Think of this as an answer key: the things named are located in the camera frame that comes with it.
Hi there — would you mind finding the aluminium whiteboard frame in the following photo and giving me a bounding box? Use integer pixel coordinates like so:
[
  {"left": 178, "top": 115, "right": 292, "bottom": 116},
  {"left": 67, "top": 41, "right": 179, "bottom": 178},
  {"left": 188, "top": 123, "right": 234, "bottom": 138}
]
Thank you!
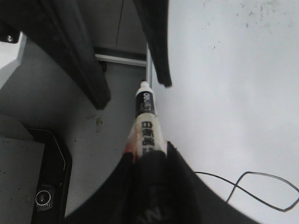
[{"left": 94, "top": 45, "right": 155, "bottom": 87}]

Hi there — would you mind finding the black whiteboard marker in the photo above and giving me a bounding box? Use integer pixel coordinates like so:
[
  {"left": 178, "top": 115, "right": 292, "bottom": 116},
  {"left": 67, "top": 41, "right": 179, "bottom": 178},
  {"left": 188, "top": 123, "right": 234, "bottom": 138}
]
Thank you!
[{"left": 123, "top": 81, "right": 167, "bottom": 162}]

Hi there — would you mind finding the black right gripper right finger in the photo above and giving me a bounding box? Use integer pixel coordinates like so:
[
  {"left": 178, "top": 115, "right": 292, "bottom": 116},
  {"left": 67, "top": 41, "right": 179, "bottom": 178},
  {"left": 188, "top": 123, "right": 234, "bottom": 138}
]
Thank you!
[{"left": 134, "top": 0, "right": 172, "bottom": 88}]

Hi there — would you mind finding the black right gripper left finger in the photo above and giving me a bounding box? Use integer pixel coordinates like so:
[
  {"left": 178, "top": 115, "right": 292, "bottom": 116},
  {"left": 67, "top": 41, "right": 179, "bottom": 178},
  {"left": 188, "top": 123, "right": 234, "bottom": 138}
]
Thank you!
[{"left": 0, "top": 0, "right": 110, "bottom": 110}]

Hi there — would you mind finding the white whiteboard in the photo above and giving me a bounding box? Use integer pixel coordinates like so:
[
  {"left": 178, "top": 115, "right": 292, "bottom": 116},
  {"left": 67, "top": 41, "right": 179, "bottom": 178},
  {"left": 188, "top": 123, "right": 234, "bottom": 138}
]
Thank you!
[{"left": 152, "top": 0, "right": 299, "bottom": 224}]

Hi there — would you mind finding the black device with round lens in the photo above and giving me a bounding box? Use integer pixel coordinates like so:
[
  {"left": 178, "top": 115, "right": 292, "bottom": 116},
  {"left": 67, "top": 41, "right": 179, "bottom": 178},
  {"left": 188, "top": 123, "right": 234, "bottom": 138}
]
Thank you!
[{"left": 27, "top": 128, "right": 72, "bottom": 224}]

